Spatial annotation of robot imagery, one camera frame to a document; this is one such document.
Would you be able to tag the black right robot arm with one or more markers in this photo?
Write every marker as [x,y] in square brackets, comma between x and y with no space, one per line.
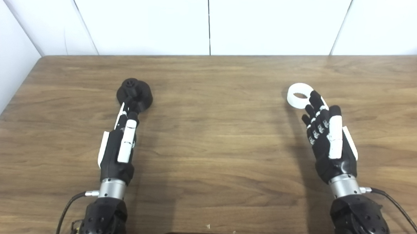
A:
[362,222]

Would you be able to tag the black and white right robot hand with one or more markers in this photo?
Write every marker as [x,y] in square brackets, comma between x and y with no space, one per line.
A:
[333,161]

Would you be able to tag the round black plastic part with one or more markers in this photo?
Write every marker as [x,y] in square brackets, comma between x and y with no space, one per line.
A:
[141,93]

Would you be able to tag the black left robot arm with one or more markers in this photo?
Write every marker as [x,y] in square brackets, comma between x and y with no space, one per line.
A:
[102,218]

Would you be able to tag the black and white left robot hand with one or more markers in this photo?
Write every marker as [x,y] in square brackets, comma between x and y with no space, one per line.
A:
[112,155]

